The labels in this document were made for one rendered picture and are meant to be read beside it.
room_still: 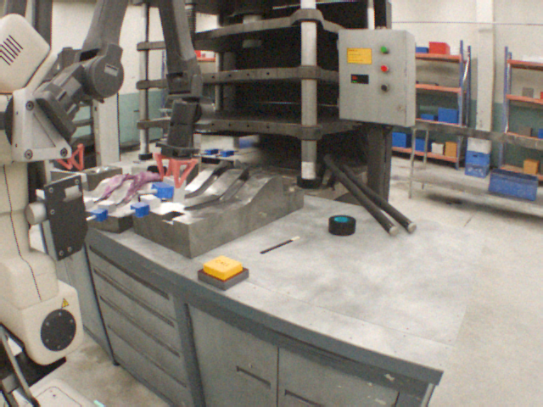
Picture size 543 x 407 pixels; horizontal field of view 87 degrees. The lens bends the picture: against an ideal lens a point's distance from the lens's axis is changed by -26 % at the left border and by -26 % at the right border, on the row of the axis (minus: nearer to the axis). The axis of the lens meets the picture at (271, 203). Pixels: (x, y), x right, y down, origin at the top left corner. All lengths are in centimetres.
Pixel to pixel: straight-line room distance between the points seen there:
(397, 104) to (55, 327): 134
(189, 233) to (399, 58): 101
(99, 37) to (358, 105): 111
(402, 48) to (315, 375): 117
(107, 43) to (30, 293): 50
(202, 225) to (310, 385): 46
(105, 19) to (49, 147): 25
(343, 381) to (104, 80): 73
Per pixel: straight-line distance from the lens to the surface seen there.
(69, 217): 78
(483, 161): 631
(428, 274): 88
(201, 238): 92
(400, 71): 147
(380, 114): 149
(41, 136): 60
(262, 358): 89
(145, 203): 102
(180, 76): 88
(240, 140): 180
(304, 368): 82
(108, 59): 66
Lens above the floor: 119
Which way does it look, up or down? 17 degrees down
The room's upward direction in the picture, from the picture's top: straight up
